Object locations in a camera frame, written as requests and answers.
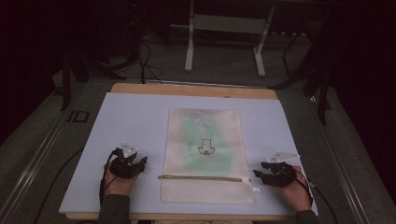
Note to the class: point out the cream mesh zipper bag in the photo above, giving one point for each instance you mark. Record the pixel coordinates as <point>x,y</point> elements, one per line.
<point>207,194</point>

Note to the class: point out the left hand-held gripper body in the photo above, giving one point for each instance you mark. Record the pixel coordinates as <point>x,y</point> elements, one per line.
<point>122,166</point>

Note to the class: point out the wooden table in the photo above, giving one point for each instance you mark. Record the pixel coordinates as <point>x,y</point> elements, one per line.
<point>193,90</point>

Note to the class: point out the person's right hand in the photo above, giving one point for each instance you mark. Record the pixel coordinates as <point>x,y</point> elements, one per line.
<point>297,194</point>

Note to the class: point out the black tripod stand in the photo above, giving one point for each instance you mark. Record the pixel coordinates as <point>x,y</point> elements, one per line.
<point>323,93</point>
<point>67,81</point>

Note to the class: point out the green garment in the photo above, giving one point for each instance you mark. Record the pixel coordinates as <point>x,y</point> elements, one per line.
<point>193,149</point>

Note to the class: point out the white metal stand frame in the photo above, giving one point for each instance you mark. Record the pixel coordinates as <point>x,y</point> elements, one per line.
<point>229,24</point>

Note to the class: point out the pale lavender table mat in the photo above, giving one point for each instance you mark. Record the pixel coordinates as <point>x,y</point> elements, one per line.
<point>137,124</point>

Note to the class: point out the aluminium floor rail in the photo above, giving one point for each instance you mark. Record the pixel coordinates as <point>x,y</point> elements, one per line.
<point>28,174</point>
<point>339,161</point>

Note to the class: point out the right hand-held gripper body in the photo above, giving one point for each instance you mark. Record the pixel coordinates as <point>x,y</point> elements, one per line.
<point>281,175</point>

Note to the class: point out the small white tag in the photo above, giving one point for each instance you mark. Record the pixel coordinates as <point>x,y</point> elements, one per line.
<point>257,188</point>

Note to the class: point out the person's left hand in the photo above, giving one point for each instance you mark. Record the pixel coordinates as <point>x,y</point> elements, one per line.
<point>118,186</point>

